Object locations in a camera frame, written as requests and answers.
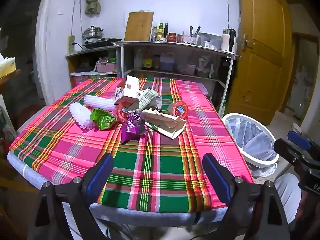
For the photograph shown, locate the person's grey trouser leg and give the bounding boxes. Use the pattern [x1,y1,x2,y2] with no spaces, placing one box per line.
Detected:
[274,174,302,224]

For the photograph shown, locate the green snack wrapper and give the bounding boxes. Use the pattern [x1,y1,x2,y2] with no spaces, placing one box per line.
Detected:
[89,108,118,130]

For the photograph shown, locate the blue plastic jug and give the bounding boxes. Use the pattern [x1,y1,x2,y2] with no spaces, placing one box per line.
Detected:
[159,52,175,71]

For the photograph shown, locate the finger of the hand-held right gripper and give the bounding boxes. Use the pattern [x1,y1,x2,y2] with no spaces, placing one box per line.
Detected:
[273,139,309,165]
[287,131,320,153]

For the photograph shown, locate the grey wall cable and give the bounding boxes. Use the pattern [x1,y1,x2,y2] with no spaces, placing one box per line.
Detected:
[71,0,84,37]

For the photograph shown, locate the white plastic waste bin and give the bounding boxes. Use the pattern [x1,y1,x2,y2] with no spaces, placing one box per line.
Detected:
[222,112,280,178]

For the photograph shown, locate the white foam fruit net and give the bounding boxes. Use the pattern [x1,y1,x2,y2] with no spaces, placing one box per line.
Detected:
[69,102,94,130]
[84,95,118,111]

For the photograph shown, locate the purple snack wrapper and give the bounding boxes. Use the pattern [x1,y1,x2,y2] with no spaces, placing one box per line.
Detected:
[121,109,147,145]

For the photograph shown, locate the black induction cooker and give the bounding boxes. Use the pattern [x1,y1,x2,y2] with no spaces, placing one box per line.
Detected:
[82,38,122,48]

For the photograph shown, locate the large yellow label oil bottle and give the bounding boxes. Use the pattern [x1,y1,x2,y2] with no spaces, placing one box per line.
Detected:
[142,52,153,70]

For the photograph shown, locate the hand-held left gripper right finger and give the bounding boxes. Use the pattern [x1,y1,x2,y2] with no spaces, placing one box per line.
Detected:
[202,152,292,240]

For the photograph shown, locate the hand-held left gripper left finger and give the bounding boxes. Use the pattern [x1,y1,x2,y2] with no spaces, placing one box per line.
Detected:
[35,152,114,240]

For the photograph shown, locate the clear cup with red lid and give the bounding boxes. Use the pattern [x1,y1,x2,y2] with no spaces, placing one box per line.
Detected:
[167,101,188,119]
[116,102,133,123]

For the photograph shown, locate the white printed carton box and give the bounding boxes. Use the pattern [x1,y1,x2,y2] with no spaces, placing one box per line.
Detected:
[114,75,141,110]

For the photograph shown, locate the steel steamer pot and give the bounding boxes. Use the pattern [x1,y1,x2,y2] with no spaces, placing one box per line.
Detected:
[82,25,104,40]

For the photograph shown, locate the pink green plaid tablecloth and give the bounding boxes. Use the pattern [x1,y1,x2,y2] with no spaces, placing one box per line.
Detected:
[9,77,254,213]

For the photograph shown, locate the pink plastic basket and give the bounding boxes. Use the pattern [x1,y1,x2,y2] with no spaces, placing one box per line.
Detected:
[96,61,118,73]

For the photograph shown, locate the metal kitchen shelf unit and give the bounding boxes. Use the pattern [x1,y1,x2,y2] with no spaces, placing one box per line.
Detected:
[112,41,243,110]

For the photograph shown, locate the translucent white bin liner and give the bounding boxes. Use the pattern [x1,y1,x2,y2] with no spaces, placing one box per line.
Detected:
[225,115,277,178]

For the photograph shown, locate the white plastic bottle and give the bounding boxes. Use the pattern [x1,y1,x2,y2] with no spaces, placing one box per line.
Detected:
[134,49,143,70]

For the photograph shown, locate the metal door handle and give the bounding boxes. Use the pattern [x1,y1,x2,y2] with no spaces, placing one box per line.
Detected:
[240,34,255,52]

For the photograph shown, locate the white and black kettle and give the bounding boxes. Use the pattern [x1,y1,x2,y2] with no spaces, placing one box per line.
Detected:
[221,28,237,53]

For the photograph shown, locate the yellow wooden door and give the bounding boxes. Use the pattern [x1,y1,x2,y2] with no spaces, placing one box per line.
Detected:
[226,0,293,125]

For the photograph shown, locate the yellow and white box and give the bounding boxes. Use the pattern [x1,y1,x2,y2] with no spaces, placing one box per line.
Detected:
[0,54,17,78]

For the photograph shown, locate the storage box with purple lid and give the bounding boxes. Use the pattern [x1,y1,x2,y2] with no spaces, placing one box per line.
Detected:
[195,82,208,96]

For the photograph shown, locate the clear plastic storage container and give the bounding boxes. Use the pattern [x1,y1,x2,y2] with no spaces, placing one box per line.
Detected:
[199,32,223,50]

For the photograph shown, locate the brown white paper package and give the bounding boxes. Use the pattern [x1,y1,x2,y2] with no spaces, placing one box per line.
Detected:
[142,109,187,140]

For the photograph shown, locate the black bottle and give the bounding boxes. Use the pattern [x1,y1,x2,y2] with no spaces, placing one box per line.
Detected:
[221,59,230,80]

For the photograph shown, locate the pale green printed packet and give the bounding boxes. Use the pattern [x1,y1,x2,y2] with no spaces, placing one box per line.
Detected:
[139,88,159,110]

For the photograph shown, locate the wooden cutting board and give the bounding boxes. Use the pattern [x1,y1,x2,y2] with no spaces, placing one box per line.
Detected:
[124,10,154,41]

